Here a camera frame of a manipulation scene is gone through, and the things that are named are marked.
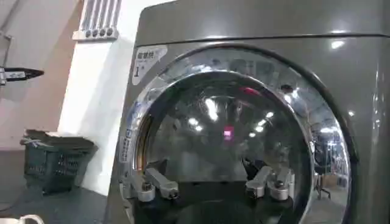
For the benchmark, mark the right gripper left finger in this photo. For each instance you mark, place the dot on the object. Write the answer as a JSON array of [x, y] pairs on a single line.
[[161, 182]]

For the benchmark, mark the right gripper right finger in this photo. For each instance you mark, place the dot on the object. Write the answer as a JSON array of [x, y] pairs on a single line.
[[275, 187]]

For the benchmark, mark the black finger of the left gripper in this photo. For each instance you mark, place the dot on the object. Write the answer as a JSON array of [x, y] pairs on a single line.
[[21, 74]]

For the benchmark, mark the small white door rim label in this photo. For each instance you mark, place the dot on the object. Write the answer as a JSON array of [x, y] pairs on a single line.
[[125, 147]]

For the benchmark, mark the round glass dryer door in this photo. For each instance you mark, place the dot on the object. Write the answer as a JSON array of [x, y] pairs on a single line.
[[231, 128]]

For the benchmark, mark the dark clothes pile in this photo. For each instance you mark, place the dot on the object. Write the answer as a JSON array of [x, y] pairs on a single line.
[[58, 138]]

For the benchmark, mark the dark green laundry basket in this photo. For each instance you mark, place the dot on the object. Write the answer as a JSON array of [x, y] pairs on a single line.
[[55, 167]]

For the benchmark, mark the white label on dryer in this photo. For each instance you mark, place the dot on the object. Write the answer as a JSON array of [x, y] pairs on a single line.
[[146, 62]]

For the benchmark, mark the grey dryer cabinet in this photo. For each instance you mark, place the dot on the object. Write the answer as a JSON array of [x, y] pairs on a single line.
[[350, 61]]

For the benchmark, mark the white slatted wall vent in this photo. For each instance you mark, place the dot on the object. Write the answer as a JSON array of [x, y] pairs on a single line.
[[97, 21]]

